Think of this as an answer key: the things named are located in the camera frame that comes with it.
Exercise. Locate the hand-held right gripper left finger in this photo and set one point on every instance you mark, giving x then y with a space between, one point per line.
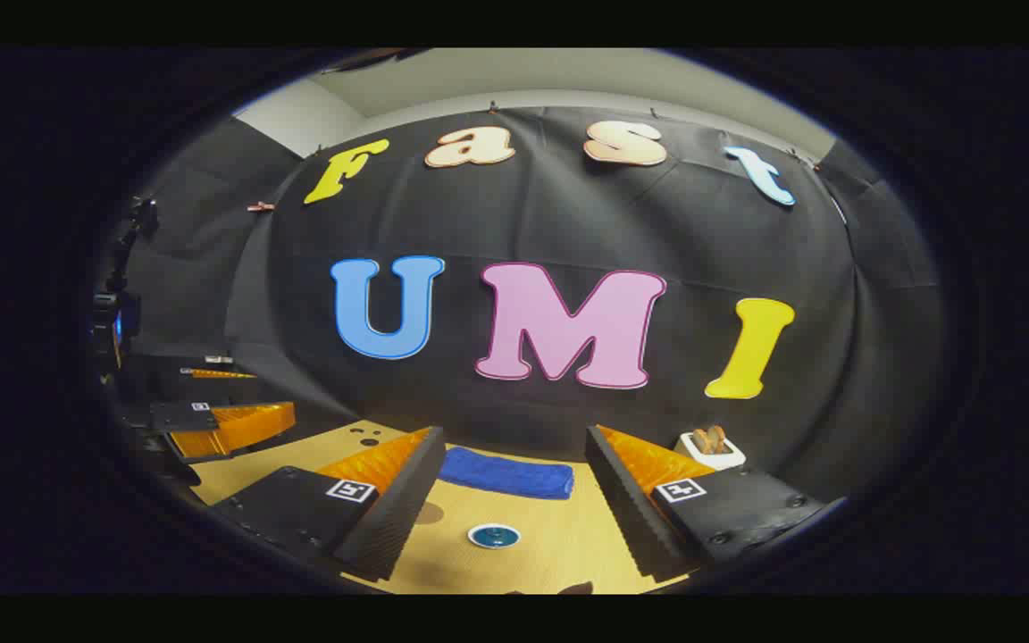
394 509

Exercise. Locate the teal teacup lid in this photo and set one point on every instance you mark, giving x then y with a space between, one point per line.
494 536

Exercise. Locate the blue towel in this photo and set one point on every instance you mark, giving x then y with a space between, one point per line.
506 473

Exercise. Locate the toast slice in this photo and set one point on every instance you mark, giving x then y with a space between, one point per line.
718 438
701 440

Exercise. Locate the black backdrop cloth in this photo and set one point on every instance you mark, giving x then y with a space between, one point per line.
523 214

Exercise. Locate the brown round coaster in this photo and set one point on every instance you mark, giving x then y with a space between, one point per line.
432 513

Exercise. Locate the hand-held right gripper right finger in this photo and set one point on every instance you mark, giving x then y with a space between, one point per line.
631 509

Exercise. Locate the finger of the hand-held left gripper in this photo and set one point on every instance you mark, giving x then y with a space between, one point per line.
184 417
171 379

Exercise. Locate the white teacup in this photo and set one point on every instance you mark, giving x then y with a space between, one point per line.
472 541

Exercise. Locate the white toaster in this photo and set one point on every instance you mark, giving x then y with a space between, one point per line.
718 459

